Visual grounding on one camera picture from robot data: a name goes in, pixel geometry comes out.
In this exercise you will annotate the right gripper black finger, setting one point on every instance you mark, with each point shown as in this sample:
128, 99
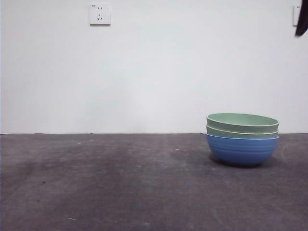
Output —
303, 16

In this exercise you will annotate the green ribbed bowl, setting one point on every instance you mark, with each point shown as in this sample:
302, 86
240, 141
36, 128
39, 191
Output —
240, 135
240, 120

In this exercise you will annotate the blue ribbed bowl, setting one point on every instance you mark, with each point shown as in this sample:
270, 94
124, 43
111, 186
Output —
241, 151

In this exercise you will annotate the white wall socket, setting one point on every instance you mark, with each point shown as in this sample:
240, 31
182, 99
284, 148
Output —
99, 15
295, 16

